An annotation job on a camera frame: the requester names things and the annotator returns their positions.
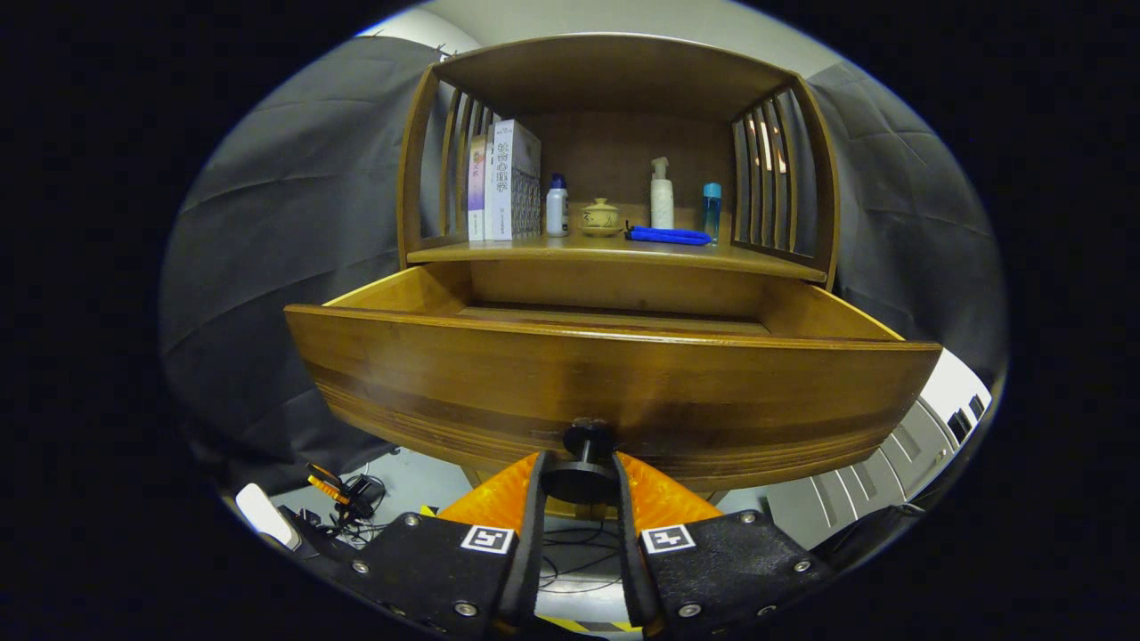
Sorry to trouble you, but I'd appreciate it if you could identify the black backdrop cloth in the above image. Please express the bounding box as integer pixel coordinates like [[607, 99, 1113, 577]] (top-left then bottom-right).
[[159, 36, 1007, 495]]

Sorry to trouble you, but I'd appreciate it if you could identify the white patterned book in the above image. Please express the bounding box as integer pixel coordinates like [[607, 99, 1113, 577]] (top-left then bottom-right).
[[485, 119, 542, 242]]

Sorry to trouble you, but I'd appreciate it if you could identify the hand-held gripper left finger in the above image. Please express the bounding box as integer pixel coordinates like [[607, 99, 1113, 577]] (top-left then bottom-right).
[[330, 451, 549, 637]]

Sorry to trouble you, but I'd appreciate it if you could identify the yellow lidded teacup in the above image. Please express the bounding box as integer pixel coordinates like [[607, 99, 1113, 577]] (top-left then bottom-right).
[[577, 198, 625, 239]]

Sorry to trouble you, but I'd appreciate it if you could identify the white plastic device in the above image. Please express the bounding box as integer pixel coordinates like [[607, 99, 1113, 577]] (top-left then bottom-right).
[[234, 483, 302, 551]]

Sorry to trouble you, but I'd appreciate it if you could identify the wooden drawer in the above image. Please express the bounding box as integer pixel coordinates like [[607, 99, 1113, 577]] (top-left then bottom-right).
[[283, 261, 943, 493]]

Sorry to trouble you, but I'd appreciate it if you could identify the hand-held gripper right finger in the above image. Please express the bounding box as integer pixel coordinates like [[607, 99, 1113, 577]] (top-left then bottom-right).
[[611, 451, 835, 637]]

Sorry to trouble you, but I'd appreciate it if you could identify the white bottle blue cap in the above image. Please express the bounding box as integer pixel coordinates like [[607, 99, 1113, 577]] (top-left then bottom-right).
[[545, 174, 570, 238]]

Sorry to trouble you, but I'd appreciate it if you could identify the wooden cabinet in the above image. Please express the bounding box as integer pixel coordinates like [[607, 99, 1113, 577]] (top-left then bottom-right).
[[396, 33, 841, 522]]

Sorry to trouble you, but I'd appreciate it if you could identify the purple book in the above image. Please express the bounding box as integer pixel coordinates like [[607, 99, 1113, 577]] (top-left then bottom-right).
[[467, 134, 493, 242]]

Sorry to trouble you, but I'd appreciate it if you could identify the white pump bottle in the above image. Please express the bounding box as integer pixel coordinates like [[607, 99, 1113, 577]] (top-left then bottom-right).
[[649, 158, 675, 231]]

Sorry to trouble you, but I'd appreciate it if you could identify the orange black tool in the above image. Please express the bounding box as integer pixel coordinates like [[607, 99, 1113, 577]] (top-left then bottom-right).
[[306, 463, 386, 522]]

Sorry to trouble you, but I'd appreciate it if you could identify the black round drawer knob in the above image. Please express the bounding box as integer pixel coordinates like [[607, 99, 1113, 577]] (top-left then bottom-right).
[[541, 418, 622, 506]]

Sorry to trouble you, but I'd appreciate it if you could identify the blue folded cloth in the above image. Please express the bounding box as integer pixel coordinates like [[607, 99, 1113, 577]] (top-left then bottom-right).
[[625, 224, 713, 247]]

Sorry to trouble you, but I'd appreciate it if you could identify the wooden countertop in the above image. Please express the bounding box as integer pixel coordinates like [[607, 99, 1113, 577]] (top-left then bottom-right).
[[405, 227, 829, 284]]

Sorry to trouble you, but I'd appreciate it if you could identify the white grey drawer unit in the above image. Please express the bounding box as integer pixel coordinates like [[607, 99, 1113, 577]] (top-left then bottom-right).
[[766, 349, 992, 550]]

